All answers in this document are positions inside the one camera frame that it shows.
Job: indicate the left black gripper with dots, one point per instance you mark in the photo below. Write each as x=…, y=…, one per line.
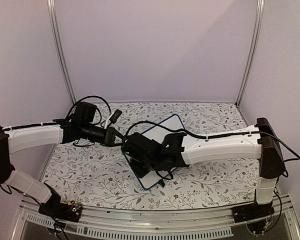
x=109, y=139

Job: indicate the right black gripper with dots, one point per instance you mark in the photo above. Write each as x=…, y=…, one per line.
x=140, y=173

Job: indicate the small blue-framed whiteboard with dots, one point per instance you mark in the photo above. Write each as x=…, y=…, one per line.
x=162, y=143

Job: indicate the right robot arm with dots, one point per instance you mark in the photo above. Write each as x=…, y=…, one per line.
x=257, y=141

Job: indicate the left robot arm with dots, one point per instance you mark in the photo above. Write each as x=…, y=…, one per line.
x=78, y=124

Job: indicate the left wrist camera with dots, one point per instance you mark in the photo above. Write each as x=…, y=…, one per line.
x=112, y=119

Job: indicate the front aluminium rail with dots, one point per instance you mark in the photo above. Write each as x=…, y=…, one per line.
x=118, y=224

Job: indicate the left aluminium frame post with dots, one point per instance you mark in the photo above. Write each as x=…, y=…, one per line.
x=51, y=6

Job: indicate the aluminium frame post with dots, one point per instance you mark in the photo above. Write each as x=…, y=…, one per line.
x=51, y=6
x=252, y=51

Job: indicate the right aluminium frame post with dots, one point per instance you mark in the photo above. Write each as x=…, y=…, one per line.
x=252, y=51

